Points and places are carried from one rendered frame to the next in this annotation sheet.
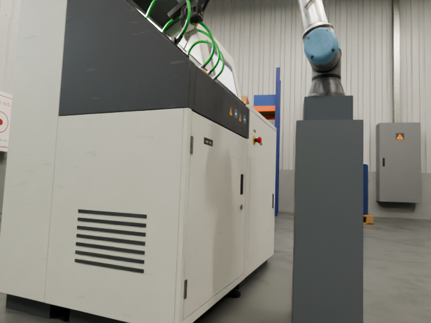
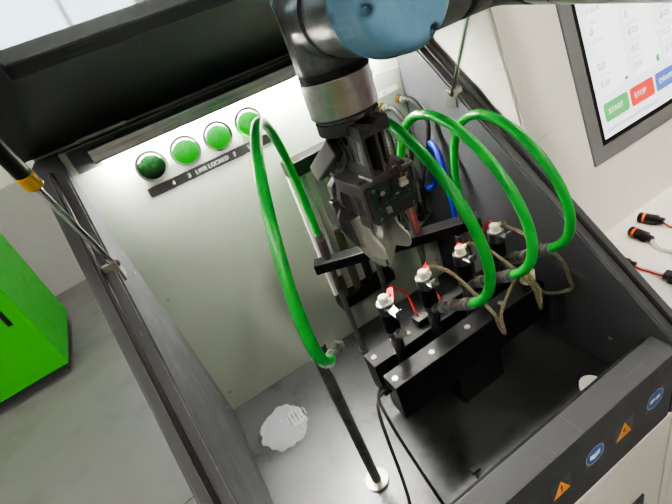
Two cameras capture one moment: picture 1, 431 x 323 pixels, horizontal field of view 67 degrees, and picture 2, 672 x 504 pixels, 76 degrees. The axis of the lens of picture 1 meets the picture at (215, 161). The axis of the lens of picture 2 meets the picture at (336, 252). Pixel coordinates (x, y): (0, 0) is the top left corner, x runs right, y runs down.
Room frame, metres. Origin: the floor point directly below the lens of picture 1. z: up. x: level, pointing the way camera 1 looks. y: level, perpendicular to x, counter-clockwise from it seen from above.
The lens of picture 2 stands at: (1.09, -0.17, 1.53)
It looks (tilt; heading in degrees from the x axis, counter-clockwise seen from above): 31 degrees down; 49
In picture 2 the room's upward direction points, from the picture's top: 21 degrees counter-clockwise
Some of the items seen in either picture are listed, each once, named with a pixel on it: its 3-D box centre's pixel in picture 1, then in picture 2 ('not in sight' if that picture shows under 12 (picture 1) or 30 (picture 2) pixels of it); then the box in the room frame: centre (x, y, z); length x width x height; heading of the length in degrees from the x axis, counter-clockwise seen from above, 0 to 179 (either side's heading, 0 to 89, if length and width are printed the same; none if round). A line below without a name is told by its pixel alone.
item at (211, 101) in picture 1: (221, 109); (520, 500); (1.37, -0.02, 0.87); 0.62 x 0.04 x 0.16; 158
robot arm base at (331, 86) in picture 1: (326, 90); not in sight; (1.31, -0.45, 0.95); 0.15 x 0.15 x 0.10
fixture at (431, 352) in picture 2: not in sight; (460, 346); (1.58, 0.16, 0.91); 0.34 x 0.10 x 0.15; 158
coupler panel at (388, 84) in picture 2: not in sight; (394, 152); (1.79, 0.35, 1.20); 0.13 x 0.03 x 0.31; 158
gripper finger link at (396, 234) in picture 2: (191, 32); (395, 235); (1.45, 0.13, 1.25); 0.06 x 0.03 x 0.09; 68
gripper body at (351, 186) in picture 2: (192, 8); (365, 165); (1.44, 0.14, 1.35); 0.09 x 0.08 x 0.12; 68
